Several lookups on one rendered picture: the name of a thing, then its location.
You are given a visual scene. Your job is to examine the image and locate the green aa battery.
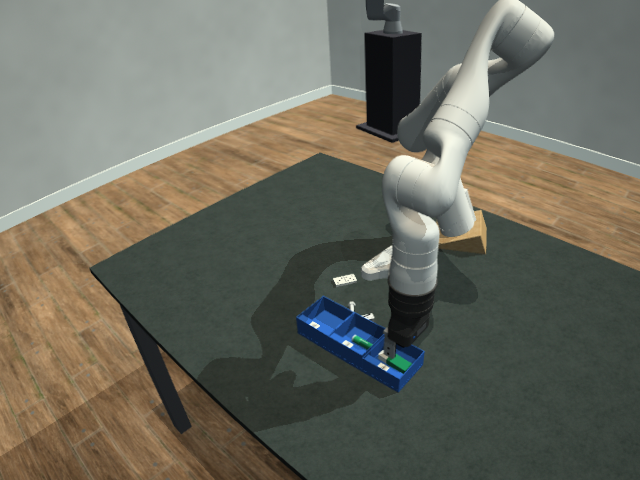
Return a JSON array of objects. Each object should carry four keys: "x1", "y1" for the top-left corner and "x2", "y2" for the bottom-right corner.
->
[{"x1": 352, "y1": 335, "x2": 373, "y2": 350}]

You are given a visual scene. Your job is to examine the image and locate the white domino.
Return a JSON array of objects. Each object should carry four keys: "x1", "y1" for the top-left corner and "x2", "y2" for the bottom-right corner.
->
[{"x1": 333, "y1": 274, "x2": 357, "y2": 287}]

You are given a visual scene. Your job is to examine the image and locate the blue three-compartment bin rack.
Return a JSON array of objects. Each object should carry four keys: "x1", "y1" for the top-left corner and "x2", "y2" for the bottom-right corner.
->
[{"x1": 296, "y1": 296, "x2": 424, "y2": 393}]

